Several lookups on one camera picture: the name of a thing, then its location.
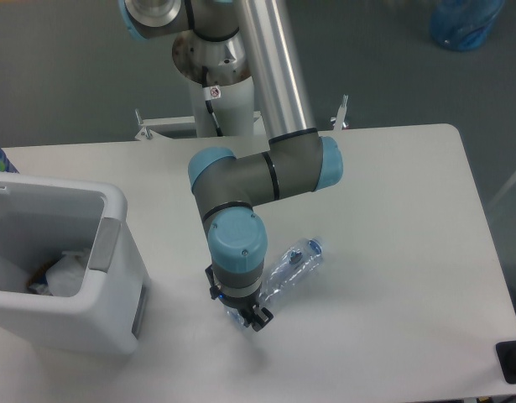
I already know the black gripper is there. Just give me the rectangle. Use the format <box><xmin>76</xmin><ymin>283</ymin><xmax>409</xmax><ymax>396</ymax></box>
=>
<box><xmin>205</xmin><ymin>265</ymin><xmax>273</xmax><ymax>332</ymax></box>

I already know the clear plastic water bottle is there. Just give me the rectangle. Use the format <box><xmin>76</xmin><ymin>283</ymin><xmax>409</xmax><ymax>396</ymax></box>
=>
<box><xmin>211</xmin><ymin>232</ymin><xmax>324</xmax><ymax>327</ymax></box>

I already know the white paper wrapper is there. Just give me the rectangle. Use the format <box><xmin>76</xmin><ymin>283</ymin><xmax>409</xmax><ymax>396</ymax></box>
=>
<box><xmin>46</xmin><ymin>249</ymin><xmax>91</xmax><ymax>297</ymax></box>

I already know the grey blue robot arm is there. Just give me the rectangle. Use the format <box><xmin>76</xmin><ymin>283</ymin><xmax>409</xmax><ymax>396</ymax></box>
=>
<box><xmin>119</xmin><ymin>1</ymin><xmax>343</xmax><ymax>330</ymax></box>

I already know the white plastic trash can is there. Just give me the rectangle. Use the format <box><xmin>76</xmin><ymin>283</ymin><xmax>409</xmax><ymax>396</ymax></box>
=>
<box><xmin>0</xmin><ymin>172</ymin><xmax>150</xmax><ymax>354</ymax></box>

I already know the blue snack box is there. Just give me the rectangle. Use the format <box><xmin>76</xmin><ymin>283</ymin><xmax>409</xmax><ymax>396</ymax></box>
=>
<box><xmin>27</xmin><ymin>260</ymin><xmax>56</xmax><ymax>296</ymax></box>

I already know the black device at table corner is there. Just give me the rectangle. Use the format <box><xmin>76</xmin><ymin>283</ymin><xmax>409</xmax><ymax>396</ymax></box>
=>
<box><xmin>496</xmin><ymin>340</ymin><xmax>516</xmax><ymax>385</ymax></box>

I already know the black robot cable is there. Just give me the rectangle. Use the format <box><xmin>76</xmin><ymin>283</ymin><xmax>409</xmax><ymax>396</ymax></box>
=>
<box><xmin>201</xmin><ymin>65</ymin><xmax>225</xmax><ymax>138</ymax></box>

